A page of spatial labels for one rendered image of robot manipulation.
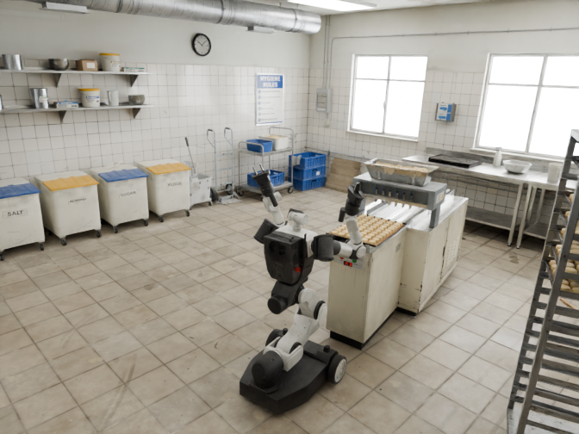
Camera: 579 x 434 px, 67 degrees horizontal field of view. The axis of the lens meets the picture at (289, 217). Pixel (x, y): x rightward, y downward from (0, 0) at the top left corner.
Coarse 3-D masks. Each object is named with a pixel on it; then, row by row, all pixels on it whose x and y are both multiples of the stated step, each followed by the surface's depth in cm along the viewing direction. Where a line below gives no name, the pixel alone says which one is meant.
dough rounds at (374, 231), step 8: (360, 216) 359; (368, 216) 361; (360, 224) 341; (368, 224) 342; (376, 224) 342; (384, 224) 343; (392, 224) 349; (400, 224) 346; (336, 232) 322; (344, 232) 323; (360, 232) 323; (368, 232) 326; (376, 232) 324; (384, 232) 324; (392, 232) 330; (368, 240) 314; (376, 240) 310
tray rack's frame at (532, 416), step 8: (576, 136) 196; (512, 416) 257; (528, 416) 257; (536, 416) 257; (544, 416) 257; (512, 424) 251; (552, 424) 252; (560, 424) 252; (568, 424) 252; (512, 432) 245; (528, 432) 245; (536, 432) 245; (544, 432) 245; (552, 432) 246; (576, 432) 246
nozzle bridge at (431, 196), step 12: (360, 180) 376; (372, 180) 372; (372, 192) 382; (384, 192) 375; (408, 192) 363; (420, 192) 357; (432, 192) 343; (444, 192) 364; (408, 204) 360; (420, 204) 354; (432, 204) 345; (432, 216) 358
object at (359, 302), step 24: (336, 264) 328; (384, 264) 335; (336, 288) 334; (360, 288) 321; (384, 288) 347; (336, 312) 339; (360, 312) 326; (384, 312) 359; (336, 336) 349; (360, 336) 332
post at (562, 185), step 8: (568, 144) 213; (568, 152) 213; (568, 168) 215; (560, 176) 219; (560, 184) 218; (560, 200) 220; (552, 216) 224; (552, 232) 226; (544, 248) 231; (544, 264) 232; (536, 280) 238; (536, 296) 238; (528, 328) 245; (528, 336) 246; (520, 352) 250; (520, 368) 253; (512, 392) 259; (512, 408) 262
